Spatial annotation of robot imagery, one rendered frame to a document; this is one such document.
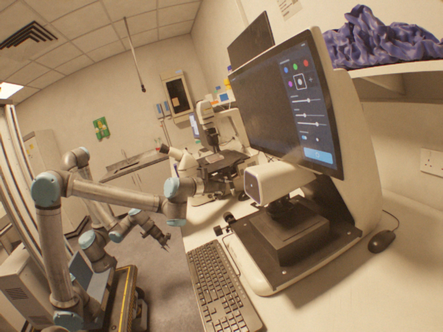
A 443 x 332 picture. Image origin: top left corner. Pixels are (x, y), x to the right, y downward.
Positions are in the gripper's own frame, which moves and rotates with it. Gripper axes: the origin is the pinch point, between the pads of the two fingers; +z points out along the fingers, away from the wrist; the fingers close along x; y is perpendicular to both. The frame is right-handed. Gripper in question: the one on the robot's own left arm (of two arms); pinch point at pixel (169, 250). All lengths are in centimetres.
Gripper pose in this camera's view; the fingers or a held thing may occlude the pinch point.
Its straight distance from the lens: 147.9
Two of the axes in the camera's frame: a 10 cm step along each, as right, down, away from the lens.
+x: -0.5, -1.6, 9.9
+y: 7.6, -6.4, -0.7
